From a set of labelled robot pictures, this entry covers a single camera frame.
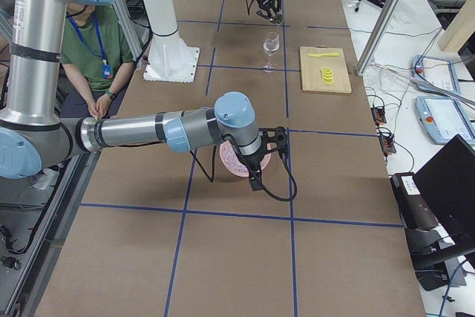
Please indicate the steel jigger cup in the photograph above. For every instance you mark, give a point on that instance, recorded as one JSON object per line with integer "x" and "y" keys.
{"x": 278, "y": 18}

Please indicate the pink bowl with ice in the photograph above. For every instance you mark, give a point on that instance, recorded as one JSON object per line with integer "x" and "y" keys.
{"x": 230, "y": 160}

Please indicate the clear wine glass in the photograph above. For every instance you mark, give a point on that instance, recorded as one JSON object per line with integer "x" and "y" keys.
{"x": 271, "y": 45}

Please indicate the yellow plastic knife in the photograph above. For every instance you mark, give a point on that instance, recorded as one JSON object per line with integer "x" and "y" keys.
{"x": 319, "y": 55}

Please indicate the bamboo cutting board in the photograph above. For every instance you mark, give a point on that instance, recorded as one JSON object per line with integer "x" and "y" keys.
{"x": 311, "y": 80}

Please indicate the black box device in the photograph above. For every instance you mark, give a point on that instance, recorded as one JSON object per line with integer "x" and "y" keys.
{"x": 414, "y": 211}

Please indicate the person in green shirt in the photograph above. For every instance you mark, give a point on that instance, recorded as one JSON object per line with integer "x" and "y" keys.
{"x": 97, "y": 61}

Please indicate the far teach pendant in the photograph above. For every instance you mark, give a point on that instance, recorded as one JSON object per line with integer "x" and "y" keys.
{"x": 438, "y": 72}

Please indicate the teach pendant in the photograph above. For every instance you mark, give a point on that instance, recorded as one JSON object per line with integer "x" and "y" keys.
{"x": 443, "y": 119}
{"x": 438, "y": 72}

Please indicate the near teach pendant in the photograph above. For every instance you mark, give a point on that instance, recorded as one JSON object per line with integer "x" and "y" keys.
{"x": 443, "y": 119}

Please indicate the black laptop monitor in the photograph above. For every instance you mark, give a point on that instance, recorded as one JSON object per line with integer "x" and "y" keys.
{"x": 446, "y": 182}

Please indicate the metal rod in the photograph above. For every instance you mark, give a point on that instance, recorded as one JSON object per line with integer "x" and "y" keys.
{"x": 426, "y": 84}

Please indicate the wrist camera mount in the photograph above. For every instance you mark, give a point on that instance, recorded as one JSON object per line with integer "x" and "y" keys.
{"x": 274, "y": 140}

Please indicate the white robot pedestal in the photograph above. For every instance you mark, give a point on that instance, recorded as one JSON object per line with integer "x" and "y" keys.
{"x": 169, "y": 57}

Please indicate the aluminium frame post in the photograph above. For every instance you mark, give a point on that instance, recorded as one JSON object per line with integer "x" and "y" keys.
{"x": 376, "y": 35}

